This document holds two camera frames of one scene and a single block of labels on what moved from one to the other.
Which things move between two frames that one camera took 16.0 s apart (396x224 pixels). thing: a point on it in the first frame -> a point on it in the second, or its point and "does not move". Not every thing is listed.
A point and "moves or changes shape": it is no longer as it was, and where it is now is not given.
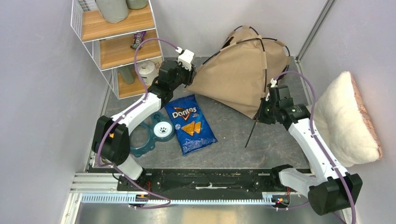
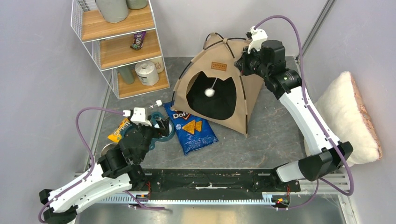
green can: x=127 y=73 does not move
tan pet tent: x=239 y=75 moves or changes shape
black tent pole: x=251 y=38 -> x=194 y=59
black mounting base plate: x=208 y=179 does not move
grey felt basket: x=113 y=11 does not move
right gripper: x=259 y=116 -> x=243 y=62
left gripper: x=190 y=74 -> x=163 y=130
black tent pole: x=265 y=87 -> x=234 y=57
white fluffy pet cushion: x=343 y=127 does not move
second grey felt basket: x=137 y=4 does not move
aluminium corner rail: x=327 y=8 does not move
